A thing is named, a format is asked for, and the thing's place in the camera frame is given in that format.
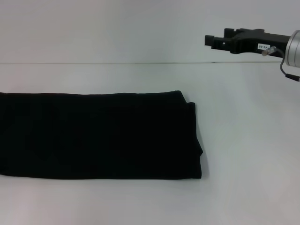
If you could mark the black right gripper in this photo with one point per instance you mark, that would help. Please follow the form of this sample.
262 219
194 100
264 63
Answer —
255 41

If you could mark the black shirt with FREE print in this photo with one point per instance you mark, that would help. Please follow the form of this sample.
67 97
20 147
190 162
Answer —
100 136

